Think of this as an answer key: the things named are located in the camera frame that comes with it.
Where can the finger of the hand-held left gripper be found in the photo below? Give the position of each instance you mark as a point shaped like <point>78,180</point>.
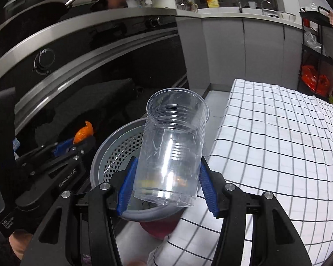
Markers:
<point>86,145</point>
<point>62,146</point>

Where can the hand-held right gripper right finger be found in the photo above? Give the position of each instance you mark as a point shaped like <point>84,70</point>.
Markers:
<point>206,188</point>

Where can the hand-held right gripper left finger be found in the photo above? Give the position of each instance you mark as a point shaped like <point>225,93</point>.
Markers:
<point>126,188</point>

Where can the orange peel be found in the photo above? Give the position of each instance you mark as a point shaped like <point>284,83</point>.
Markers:
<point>83,133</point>

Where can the grey perforated basket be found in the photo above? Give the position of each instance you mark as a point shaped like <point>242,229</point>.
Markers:
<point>113,155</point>

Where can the clear plastic cup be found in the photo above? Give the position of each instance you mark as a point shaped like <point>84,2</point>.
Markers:
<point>169,144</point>

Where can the person's left hand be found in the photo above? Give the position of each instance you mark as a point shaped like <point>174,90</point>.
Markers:
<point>20,245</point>

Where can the black kitchen range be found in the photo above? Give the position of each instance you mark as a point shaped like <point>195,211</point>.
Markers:
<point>86,69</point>

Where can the patterned clothing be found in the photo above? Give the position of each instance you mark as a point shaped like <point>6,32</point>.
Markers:
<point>86,260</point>

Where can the checked tablecloth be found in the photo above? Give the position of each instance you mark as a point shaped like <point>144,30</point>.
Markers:
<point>280,144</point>

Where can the black stove knob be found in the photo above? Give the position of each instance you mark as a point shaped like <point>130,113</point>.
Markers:
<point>153,22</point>

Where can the black frying pan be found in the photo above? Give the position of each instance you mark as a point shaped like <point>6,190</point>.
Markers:
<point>38,8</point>

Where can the grey kitchen cabinets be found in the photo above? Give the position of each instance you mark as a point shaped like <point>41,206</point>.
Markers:
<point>238,47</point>

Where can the orange plastic bag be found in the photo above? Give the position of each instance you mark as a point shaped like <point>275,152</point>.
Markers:
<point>324,84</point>
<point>309,77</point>

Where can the black metal rack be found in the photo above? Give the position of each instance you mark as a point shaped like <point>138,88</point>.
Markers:
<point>322,56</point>

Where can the clear bags on rack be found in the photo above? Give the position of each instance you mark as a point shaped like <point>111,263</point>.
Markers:
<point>312,41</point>

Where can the white cup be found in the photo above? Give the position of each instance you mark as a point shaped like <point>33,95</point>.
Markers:
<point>252,5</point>

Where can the metal bowl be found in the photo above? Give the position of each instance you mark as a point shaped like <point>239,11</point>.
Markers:
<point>286,16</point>

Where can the tall metal faucet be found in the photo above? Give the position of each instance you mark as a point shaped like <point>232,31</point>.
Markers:
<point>237,0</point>

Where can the small curved faucet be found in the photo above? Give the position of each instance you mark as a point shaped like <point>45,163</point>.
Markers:
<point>265,3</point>

